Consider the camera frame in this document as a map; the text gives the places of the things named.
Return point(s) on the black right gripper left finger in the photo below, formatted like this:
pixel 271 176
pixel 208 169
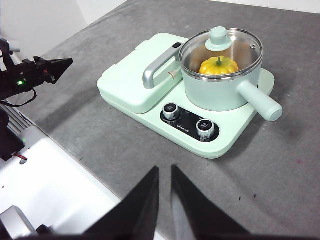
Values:
pixel 135 212

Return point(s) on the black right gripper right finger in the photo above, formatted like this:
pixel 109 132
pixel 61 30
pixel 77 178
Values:
pixel 200 215

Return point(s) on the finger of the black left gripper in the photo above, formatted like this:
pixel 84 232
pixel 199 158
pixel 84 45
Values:
pixel 57 68

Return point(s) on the yellow toy pumpkin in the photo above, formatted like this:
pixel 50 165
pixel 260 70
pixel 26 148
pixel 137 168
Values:
pixel 212 68

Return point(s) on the glass lid with green knob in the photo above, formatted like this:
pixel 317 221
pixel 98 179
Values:
pixel 220 37

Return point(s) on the white metal robot platform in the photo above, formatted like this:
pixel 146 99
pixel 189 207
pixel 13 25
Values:
pixel 62 187

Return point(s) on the mint green breakfast machine base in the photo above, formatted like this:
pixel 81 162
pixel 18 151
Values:
pixel 230 135

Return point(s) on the silver control knob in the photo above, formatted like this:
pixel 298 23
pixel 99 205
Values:
pixel 171 111
pixel 205 128

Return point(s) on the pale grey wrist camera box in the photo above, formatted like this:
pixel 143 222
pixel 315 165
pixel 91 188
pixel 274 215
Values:
pixel 15 53

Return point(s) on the silver aluminium rail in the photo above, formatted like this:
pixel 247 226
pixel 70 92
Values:
pixel 17 120

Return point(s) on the silver metal bracket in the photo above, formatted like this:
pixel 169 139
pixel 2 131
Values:
pixel 12 222

